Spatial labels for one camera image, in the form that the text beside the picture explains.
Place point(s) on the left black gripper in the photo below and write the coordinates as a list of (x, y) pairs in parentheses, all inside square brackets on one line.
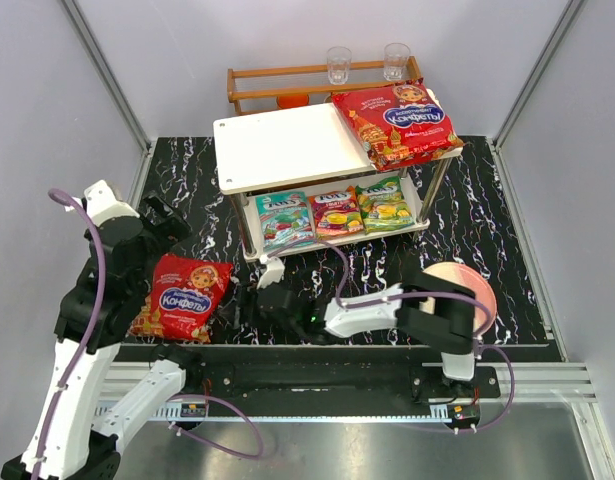
[(162, 220)]

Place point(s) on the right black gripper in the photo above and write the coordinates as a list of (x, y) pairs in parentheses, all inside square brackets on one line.
[(250, 307)]

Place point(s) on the red Konfety candy bag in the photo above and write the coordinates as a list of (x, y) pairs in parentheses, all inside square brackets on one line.
[(185, 292), (398, 125)]

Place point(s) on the teal Fox's mint candy bag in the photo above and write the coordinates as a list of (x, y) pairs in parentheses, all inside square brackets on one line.
[(284, 219)]

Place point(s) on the orange Fox's candy bag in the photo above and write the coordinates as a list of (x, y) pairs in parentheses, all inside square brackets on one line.
[(336, 214)]

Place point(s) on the green yellow Fox's candy bag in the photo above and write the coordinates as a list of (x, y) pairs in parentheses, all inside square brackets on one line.
[(383, 206)]

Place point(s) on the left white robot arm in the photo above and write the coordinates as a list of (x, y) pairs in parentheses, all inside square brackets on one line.
[(94, 317)]

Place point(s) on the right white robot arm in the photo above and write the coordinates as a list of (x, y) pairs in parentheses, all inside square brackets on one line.
[(436, 312)]

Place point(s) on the white two-tier shelf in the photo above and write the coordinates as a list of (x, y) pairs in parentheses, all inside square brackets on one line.
[(308, 149)]

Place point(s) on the brown wooden rack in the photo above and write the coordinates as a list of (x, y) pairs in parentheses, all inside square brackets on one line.
[(255, 91)]

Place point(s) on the orange round object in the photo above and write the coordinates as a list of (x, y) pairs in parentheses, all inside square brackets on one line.
[(292, 101)]

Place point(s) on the cream floral plate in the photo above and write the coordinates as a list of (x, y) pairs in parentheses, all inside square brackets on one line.
[(469, 278)]

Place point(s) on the left clear drinking glass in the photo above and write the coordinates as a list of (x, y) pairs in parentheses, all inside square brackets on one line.
[(338, 61)]

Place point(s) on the clear drinking glass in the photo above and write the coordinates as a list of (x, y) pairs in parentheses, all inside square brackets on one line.
[(396, 56), (338, 61)]

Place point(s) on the black marble mat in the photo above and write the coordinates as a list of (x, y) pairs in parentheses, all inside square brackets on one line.
[(470, 224)]

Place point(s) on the right clear drinking glass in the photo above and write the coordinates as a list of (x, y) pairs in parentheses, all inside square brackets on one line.
[(396, 56)]

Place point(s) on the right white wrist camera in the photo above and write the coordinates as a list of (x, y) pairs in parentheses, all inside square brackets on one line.
[(273, 271)]

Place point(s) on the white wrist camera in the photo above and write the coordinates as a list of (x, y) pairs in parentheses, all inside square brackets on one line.
[(104, 202), (273, 271)]

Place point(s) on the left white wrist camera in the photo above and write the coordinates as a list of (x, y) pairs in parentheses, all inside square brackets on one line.
[(104, 202)]

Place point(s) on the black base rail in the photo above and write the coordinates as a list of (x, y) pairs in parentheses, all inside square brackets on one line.
[(331, 381)]

